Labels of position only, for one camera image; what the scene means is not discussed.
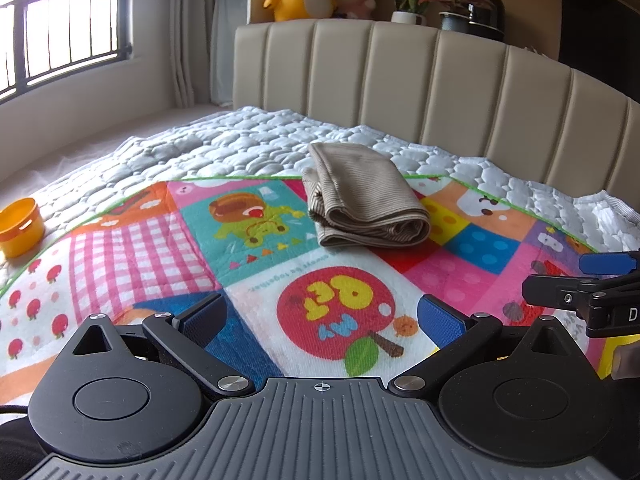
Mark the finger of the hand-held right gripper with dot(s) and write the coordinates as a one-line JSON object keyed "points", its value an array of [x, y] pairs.
{"points": [[550, 291], [605, 264]]}

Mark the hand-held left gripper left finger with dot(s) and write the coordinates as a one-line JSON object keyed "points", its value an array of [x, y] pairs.
{"points": [[202, 320]]}

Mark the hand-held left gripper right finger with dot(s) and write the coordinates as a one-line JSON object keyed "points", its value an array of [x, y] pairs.
{"points": [[442, 324]]}

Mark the beige ribbed pants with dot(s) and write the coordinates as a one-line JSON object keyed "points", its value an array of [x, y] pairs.
{"points": [[365, 195]]}

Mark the person's right hand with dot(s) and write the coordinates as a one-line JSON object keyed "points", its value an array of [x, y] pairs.
{"points": [[627, 362]]}

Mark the white crumpled cloth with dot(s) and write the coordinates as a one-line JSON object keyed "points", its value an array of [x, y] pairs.
{"points": [[612, 215]]}

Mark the colourful printed play mat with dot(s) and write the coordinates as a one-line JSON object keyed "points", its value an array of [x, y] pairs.
{"points": [[125, 260]]}

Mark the white quilted bed cover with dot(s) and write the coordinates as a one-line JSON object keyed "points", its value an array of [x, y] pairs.
{"points": [[225, 145]]}

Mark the orange plastic cup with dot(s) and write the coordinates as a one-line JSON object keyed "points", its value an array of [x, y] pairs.
{"points": [[20, 235]]}

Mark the beige padded headboard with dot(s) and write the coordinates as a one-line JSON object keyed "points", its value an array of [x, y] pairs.
{"points": [[400, 80]]}

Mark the black round appliance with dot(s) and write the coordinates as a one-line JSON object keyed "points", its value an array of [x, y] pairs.
{"points": [[487, 17]]}

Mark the pale covered standing object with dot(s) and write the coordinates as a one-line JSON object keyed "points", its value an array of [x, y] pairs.
{"points": [[227, 40]]}

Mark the beige curtain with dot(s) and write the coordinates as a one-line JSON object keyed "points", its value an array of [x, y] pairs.
{"points": [[190, 35]]}

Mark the pink-leaved plant in black pot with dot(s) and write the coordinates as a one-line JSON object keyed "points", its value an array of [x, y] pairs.
{"points": [[452, 22]]}

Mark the barred window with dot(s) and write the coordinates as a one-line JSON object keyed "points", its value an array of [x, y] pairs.
{"points": [[75, 20]]}

